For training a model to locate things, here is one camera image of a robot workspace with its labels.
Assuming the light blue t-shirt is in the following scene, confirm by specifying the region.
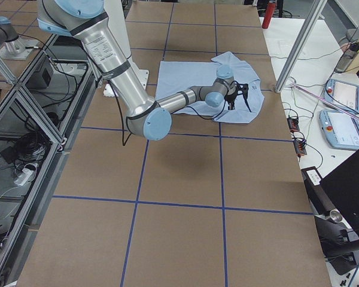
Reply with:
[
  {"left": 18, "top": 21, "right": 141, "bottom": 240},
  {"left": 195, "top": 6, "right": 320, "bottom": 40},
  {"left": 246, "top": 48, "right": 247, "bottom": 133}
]
[{"left": 156, "top": 51, "right": 264, "bottom": 124}]

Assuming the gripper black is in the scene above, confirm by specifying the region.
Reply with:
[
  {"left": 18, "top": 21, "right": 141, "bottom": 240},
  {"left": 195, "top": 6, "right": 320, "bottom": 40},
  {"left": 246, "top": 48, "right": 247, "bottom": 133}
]
[{"left": 224, "top": 83, "right": 239, "bottom": 110}]

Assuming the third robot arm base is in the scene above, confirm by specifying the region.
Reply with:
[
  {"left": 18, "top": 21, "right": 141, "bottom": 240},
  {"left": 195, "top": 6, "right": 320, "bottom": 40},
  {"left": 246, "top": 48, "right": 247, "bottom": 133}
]
[{"left": 0, "top": 16, "right": 38, "bottom": 60}]

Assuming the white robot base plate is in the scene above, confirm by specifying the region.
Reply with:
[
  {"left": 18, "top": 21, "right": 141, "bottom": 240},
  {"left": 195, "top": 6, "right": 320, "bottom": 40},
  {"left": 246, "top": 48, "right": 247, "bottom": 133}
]
[{"left": 103, "top": 69, "right": 150, "bottom": 97}]

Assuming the near teach pendant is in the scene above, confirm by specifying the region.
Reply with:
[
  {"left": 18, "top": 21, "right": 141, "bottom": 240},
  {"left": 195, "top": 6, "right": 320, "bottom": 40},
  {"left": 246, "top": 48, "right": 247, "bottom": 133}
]
[{"left": 319, "top": 110, "right": 359, "bottom": 150}]

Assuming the white power strip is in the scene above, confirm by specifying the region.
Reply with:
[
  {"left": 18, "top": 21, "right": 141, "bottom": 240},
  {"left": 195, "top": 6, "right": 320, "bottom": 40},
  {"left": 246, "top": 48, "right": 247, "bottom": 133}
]
[{"left": 14, "top": 167, "right": 35, "bottom": 186}]

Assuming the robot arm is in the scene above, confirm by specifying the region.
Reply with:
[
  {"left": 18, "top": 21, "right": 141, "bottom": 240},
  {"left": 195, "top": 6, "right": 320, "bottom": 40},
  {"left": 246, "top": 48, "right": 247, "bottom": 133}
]
[{"left": 37, "top": 1, "right": 238, "bottom": 141}]

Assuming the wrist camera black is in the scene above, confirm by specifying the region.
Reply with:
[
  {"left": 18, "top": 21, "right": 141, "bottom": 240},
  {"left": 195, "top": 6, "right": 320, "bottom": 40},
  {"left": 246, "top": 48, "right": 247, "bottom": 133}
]
[{"left": 236, "top": 83, "right": 249, "bottom": 97}]

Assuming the black tripod stand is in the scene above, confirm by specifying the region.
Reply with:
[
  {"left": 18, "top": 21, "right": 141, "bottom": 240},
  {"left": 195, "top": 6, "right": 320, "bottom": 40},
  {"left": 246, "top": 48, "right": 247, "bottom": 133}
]
[{"left": 301, "top": 167, "right": 359, "bottom": 275}]

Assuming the far teach pendant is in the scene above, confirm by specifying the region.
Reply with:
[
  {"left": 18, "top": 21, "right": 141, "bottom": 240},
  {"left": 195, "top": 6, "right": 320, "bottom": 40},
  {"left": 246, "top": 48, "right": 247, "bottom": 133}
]
[{"left": 324, "top": 79, "right": 359, "bottom": 114}]

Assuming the teach pendant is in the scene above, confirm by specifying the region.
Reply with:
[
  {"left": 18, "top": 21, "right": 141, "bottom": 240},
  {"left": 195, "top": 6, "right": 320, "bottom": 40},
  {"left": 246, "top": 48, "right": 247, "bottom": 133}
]
[
  {"left": 319, "top": 110, "right": 359, "bottom": 150},
  {"left": 324, "top": 79, "right": 359, "bottom": 114}
]

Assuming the aluminium frame post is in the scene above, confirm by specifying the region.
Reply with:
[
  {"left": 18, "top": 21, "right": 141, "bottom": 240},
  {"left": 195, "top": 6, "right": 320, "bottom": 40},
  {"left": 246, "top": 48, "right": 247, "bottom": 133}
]
[{"left": 275, "top": 0, "right": 327, "bottom": 93}]

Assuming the red bottle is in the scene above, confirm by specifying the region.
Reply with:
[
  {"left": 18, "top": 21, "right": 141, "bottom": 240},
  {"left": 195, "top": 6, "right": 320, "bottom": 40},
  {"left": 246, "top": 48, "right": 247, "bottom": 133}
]
[{"left": 262, "top": 0, "right": 276, "bottom": 29}]

